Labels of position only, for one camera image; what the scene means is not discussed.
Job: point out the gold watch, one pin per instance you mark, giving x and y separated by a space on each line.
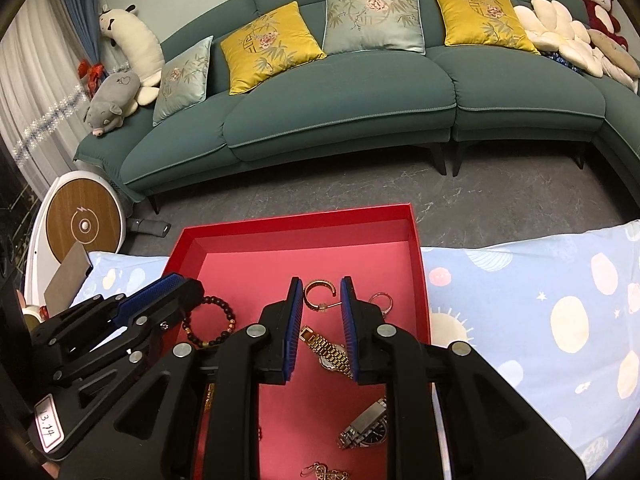
327 352

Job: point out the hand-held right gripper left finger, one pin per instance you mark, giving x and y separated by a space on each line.
295 325

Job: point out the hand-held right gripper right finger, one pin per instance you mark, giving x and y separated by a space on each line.
347 325

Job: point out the white exercise machine wooden disc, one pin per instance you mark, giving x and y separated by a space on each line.
85 220

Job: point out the red monkey plush toy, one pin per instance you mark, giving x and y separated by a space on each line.
600 5

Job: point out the gold hoop earring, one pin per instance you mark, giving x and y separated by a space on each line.
320 282

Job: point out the white petal-shaped cushion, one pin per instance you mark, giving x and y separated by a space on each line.
560 30

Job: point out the white sheer curtain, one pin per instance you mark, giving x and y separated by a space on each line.
40 100

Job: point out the light blue embroidered cushion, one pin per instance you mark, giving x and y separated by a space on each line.
372 17
182 80

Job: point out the grey pig plush toy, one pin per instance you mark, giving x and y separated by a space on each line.
112 102

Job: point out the red cardboard box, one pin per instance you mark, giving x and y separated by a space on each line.
280 260

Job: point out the silver watch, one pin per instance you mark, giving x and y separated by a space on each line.
367 422

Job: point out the brown cardboard sheet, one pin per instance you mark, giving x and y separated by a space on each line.
67 277

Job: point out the yellow embroidered cushion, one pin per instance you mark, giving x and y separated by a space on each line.
480 17
270 45

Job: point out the light blue printed tablecloth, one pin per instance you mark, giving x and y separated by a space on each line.
525 360

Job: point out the blue curtain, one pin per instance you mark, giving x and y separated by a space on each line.
80 10

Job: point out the white long plush toy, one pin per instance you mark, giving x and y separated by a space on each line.
137 45

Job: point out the red bow ornament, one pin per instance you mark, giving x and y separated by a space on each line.
92 75

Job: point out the dark blue patterned cloth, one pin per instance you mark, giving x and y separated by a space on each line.
560 58

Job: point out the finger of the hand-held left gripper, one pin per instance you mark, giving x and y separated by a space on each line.
175 310
150 295

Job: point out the dark glass cabinet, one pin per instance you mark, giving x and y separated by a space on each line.
10 210

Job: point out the green sofa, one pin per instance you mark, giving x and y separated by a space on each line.
340 110

